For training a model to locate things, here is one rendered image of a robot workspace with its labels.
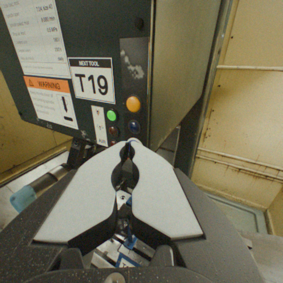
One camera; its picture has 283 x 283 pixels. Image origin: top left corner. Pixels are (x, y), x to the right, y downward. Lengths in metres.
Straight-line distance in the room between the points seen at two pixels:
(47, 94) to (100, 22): 0.21
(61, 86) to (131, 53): 0.18
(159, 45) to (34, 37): 0.25
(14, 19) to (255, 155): 1.45
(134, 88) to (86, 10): 0.13
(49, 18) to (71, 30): 0.05
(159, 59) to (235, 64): 1.02
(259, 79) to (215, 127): 0.40
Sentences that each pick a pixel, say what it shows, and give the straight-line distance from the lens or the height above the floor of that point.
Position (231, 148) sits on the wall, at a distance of 1.39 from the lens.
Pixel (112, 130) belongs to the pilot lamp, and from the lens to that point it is 0.28.
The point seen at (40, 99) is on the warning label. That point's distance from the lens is 0.45.
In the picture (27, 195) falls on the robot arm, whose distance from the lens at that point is 0.52.
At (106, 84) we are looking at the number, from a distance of 0.27.
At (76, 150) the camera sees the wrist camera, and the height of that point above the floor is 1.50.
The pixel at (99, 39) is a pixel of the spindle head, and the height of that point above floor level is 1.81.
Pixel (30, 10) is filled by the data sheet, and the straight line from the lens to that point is 0.39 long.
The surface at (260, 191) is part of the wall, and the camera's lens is 1.64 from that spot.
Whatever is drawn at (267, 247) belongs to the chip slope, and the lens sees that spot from 1.33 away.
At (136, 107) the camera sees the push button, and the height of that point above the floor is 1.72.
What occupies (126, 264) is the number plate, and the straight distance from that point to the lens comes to 0.89.
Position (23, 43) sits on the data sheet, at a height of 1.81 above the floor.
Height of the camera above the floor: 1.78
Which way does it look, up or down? 29 degrees down
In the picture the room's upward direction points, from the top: 1 degrees clockwise
